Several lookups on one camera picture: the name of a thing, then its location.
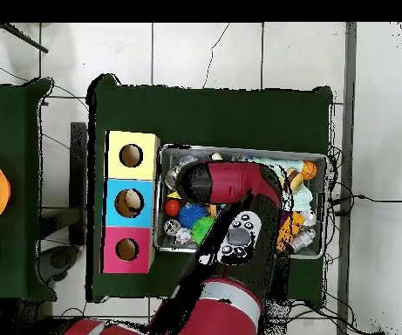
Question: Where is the toy hamburger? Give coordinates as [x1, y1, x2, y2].
[283, 167, 304, 195]

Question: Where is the shallow mesh bin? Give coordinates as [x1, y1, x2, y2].
[153, 144, 329, 260]

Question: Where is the small orange basketball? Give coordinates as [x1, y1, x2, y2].
[301, 160, 317, 181]

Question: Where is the black power cable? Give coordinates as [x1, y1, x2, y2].
[329, 194, 402, 215]

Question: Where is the crumpled paper ball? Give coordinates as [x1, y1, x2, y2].
[174, 228, 193, 245]

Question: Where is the wooden box with three holes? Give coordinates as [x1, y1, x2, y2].
[100, 130, 161, 275]

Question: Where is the blue spiky ball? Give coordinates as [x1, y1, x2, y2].
[178, 202, 208, 229]

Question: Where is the dark green table cloth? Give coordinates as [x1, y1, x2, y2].
[85, 73, 334, 304]
[0, 77, 58, 302]

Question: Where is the green spiky ball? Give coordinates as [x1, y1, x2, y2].
[190, 215, 215, 245]

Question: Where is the silver drink can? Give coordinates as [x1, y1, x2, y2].
[163, 219, 181, 236]

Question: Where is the orange toy brick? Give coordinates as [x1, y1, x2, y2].
[276, 211, 305, 253]

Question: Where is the mint green cloth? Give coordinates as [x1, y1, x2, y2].
[252, 156, 313, 212]

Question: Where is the red ball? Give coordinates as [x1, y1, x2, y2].
[163, 199, 181, 218]

